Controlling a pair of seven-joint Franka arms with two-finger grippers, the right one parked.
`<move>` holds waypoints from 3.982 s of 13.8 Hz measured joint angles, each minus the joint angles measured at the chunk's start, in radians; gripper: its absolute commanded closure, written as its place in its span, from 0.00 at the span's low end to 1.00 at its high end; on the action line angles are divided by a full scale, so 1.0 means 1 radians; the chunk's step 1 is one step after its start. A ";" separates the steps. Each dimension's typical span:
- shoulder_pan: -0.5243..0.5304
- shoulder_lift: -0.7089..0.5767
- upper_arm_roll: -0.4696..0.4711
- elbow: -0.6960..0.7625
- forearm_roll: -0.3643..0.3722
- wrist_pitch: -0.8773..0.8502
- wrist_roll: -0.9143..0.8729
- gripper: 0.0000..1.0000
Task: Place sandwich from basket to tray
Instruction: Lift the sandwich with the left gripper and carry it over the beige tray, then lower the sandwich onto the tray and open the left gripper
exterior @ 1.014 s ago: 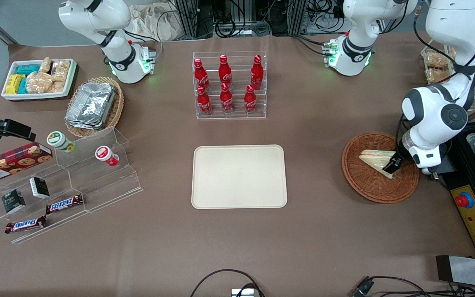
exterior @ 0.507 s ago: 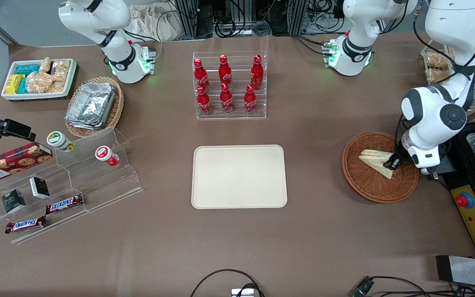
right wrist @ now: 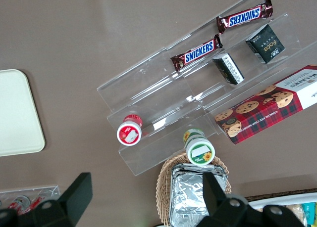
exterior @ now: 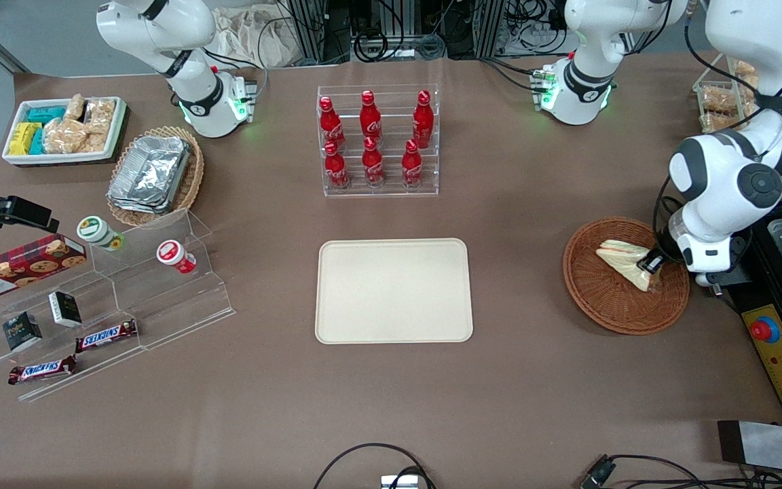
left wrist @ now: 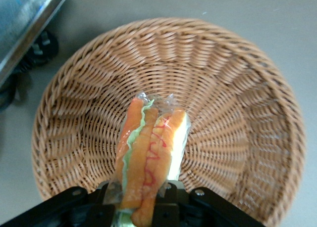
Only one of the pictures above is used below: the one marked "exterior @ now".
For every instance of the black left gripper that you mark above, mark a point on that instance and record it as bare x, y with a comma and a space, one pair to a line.
664, 252

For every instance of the triangular sandwich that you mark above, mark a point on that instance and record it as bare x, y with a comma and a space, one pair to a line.
622, 259

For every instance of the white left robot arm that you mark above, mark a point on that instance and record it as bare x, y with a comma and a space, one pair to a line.
723, 176

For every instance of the round brown wicker basket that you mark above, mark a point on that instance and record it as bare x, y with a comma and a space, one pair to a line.
608, 305

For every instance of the oval light wicker basket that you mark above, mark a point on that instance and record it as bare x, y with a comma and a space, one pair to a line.
194, 176

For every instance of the beige rectangular tray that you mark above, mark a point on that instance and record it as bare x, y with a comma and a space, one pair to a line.
394, 292

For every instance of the red tartan cookie box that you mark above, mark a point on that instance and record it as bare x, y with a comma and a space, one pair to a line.
21, 268

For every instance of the white rectangular snack bin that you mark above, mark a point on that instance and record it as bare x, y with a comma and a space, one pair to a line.
58, 159

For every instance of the small teal snack pack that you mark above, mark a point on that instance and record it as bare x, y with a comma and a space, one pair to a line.
37, 141

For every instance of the yellow snack pack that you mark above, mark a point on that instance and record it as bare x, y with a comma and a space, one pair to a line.
23, 138

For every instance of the green lid yogurt cup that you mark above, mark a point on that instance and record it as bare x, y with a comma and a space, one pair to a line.
96, 231

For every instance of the clear bag of crackers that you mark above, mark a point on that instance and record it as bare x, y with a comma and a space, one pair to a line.
64, 136
75, 107
100, 115

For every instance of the small black carton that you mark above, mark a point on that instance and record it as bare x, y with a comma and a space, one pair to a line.
22, 332
65, 309

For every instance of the red emergency stop button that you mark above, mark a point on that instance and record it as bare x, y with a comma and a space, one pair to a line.
764, 330

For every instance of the stacked aluminium foil trays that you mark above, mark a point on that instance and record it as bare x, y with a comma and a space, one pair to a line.
150, 173

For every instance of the brown chocolate bar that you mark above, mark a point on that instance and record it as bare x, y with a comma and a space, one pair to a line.
43, 370
106, 336

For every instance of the clear bag of pastry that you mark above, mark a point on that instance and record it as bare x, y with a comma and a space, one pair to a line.
751, 85
718, 99
720, 122
744, 68

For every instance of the red lid yogurt cup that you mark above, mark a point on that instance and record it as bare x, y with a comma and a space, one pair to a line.
172, 254

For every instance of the black sealing machine yellow panel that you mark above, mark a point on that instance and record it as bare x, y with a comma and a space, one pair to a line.
771, 380

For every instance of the clear acrylic step display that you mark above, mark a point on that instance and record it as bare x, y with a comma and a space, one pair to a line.
174, 305

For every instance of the grey flat sheet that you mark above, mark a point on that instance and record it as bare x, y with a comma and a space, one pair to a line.
771, 447

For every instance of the red cola bottle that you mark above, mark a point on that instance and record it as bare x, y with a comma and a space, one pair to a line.
370, 119
336, 168
423, 121
330, 125
373, 164
411, 166

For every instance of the clear acrylic bottle rack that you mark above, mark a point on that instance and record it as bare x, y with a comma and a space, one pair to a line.
391, 190

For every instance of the beige cloth bag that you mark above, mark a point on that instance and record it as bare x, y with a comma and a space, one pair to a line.
248, 37

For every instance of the silver connector block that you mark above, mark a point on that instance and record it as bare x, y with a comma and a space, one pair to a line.
399, 483

